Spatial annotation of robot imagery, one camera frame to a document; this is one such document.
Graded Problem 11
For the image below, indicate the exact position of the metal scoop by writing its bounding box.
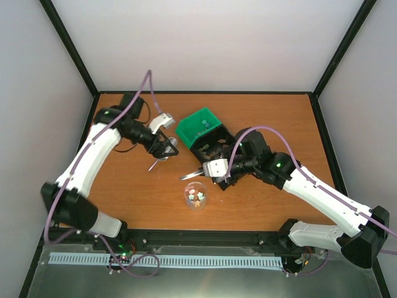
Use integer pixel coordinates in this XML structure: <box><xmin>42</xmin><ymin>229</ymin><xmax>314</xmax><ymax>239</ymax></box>
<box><xmin>148</xmin><ymin>137</ymin><xmax>178</xmax><ymax>172</ymax></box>

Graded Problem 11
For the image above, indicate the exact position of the green candy bin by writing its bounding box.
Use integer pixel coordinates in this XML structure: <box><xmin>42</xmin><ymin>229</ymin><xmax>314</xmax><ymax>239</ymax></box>
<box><xmin>176</xmin><ymin>107</ymin><xmax>222</xmax><ymax>149</ymax></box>

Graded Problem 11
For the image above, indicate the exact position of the black popsicle candy bin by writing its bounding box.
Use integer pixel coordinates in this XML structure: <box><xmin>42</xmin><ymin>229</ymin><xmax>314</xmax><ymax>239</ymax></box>
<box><xmin>190</xmin><ymin>124</ymin><xmax>236</xmax><ymax>163</ymax></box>

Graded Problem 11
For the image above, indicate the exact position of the clear plastic jar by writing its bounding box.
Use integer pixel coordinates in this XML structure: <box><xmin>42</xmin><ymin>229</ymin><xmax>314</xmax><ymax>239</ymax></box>
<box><xmin>184</xmin><ymin>181</ymin><xmax>207</xmax><ymax>210</ymax></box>

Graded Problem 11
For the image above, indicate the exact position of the black lollipop candy bin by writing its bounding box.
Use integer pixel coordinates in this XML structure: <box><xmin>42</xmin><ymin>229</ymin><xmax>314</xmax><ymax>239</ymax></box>
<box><xmin>212</xmin><ymin>174</ymin><xmax>244</xmax><ymax>191</ymax></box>

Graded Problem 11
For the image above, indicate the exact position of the silver jar lid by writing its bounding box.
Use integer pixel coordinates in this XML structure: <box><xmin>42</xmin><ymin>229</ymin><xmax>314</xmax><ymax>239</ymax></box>
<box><xmin>179</xmin><ymin>168</ymin><xmax>204</xmax><ymax>181</ymax></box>

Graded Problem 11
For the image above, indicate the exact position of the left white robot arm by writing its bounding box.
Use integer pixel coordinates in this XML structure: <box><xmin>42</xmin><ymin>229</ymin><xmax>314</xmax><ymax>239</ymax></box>
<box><xmin>40</xmin><ymin>94</ymin><xmax>179</xmax><ymax>250</ymax></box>

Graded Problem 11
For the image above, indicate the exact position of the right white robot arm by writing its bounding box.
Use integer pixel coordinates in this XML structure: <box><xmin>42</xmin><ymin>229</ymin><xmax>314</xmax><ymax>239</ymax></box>
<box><xmin>230</xmin><ymin>128</ymin><xmax>390</xmax><ymax>269</ymax></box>

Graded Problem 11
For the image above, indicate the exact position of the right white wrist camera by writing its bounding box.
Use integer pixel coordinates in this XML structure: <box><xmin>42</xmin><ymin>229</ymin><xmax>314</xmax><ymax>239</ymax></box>
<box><xmin>202</xmin><ymin>158</ymin><xmax>230</xmax><ymax>178</ymax></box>

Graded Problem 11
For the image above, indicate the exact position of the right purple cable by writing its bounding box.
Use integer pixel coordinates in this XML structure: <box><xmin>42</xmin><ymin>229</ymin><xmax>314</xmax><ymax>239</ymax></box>
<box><xmin>223</xmin><ymin>125</ymin><xmax>397</xmax><ymax>278</ymax></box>

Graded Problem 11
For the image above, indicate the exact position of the light blue cable duct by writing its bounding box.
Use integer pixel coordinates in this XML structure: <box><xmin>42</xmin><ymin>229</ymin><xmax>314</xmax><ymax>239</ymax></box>
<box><xmin>48</xmin><ymin>252</ymin><xmax>283</xmax><ymax>271</ymax></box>

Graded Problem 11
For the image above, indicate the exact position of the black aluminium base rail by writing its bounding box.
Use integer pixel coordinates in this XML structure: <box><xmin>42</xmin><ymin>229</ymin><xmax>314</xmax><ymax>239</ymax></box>
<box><xmin>40</xmin><ymin>227</ymin><xmax>372</xmax><ymax>253</ymax></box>

